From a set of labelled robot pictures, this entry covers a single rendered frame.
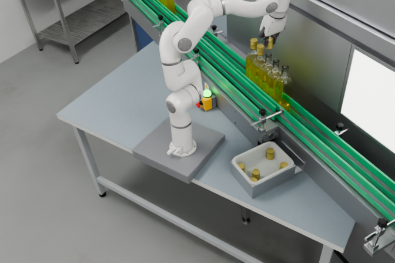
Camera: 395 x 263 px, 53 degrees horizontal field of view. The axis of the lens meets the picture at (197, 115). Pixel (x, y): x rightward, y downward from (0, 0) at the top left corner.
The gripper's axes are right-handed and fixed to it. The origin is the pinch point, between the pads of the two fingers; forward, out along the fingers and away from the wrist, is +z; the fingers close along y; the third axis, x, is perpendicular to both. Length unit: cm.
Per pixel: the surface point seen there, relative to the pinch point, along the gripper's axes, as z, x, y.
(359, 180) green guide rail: 10, 68, 5
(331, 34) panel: -15.3, 19.8, -11.6
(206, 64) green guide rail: 34.5, -26.8, 13.3
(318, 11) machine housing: -18.6, 9.7, -12.5
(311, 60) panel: 2.8, 15.7, -11.7
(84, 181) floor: 139, -49, 90
